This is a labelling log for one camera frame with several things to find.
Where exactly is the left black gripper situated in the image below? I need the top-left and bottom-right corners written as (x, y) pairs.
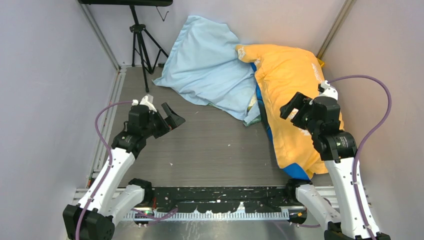
top-left (142, 103), bottom-right (184, 139)

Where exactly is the orange pillowcase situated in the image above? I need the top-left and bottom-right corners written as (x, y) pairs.
top-left (235, 43), bottom-right (345, 180)

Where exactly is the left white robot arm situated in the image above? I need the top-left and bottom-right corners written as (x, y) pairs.
top-left (62, 100), bottom-right (186, 240)

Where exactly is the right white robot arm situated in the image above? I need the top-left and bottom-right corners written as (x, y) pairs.
top-left (280, 92), bottom-right (391, 240)

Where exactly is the yellow box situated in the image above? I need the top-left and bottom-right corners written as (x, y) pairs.
top-left (317, 58), bottom-right (325, 68)

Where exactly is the light blue cloth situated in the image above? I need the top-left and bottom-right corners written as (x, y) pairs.
top-left (153, 15), bottom-right (261, 127)

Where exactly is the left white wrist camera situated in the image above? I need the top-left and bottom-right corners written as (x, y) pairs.
top-left (131, 94), bottom-right (157, 112)

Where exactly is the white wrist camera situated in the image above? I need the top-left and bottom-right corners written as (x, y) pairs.
top-left (131, 94), bottom-right (157, 112)
top-left (318, 80), bottom-right (339, 101)

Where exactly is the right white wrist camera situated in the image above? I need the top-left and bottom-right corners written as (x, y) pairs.
top-left (318, 80), bottom-right (339, 101)

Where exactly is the black camera tripod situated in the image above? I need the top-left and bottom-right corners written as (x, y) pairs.
top-left (129, 5), bottom-right (169, 93)

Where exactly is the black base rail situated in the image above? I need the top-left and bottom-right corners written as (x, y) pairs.
top-left (71, 185), bottom-right (342, 223)

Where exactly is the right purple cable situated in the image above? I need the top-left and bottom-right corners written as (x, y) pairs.
top-left (296, 74), bottom-right (393, 240)

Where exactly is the purple cable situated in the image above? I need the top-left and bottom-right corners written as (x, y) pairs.
top-left (74, 100), bottom-right (180, 240)
top-left (296, 74), bottom-right (393, 240)

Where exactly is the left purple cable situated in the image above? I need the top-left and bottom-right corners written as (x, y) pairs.
top-left (74, 100), bottom-right (180, 240)

